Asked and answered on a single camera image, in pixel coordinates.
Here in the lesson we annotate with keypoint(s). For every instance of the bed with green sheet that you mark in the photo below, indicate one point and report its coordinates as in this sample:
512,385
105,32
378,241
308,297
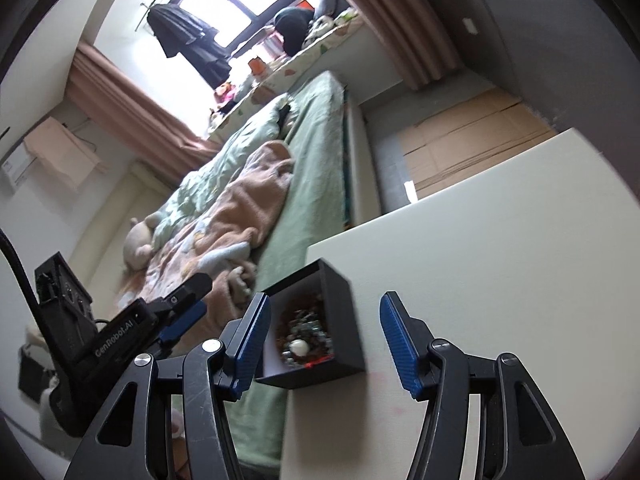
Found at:
320,160

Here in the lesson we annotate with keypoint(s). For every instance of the black jewelry box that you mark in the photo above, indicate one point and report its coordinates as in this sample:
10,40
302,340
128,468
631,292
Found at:
345,320

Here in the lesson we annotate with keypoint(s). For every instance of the beige cloth cover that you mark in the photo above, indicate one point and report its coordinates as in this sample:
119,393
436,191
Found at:
60,155

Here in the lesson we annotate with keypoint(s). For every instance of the window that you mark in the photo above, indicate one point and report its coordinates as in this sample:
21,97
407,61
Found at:
225,5

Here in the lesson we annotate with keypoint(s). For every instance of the white wall socket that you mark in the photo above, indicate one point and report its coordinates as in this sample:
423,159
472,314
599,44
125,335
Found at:
470,26

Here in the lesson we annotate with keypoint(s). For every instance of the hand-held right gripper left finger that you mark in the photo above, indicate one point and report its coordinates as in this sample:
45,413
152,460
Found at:
252,340

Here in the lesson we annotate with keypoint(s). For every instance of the black hanging clothes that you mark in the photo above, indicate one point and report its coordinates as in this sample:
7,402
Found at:
190,40

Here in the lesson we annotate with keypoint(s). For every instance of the cream plush toy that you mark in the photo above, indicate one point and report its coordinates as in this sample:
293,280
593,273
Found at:
137,245

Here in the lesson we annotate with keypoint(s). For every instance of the orange and white bag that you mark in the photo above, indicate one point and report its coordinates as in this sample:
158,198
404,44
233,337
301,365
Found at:
257,66

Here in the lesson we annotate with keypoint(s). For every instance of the brown pleated curtain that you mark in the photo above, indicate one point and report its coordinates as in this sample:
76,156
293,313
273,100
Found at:
395,15
130,110

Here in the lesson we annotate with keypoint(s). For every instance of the black bundle on sill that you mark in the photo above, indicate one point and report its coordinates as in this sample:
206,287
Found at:
292,27

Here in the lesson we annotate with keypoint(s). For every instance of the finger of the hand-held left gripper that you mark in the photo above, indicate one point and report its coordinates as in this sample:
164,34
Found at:
182,325
190,290

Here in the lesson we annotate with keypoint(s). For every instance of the pink striped box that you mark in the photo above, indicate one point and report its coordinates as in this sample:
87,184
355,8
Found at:
270,47

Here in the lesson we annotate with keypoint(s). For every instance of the white air conditioner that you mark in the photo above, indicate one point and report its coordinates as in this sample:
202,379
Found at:
15,165

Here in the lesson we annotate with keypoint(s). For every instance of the green floral quilt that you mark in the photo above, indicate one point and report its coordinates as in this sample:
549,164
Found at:
210,185

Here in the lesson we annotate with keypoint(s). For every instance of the beige fleece blanket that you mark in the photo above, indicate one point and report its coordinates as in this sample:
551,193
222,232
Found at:
250,195

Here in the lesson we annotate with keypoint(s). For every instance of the floral window sill cushion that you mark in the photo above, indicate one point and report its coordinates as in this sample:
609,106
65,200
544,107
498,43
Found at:
300,62

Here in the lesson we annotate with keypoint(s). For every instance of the flattened cardboard sheet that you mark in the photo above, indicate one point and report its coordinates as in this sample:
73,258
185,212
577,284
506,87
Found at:
475,135

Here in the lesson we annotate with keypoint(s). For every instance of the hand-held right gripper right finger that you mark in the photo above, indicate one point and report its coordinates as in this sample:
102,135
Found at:
395,345

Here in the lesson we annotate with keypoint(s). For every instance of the pink toy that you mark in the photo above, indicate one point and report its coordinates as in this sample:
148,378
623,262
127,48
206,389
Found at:
225,92

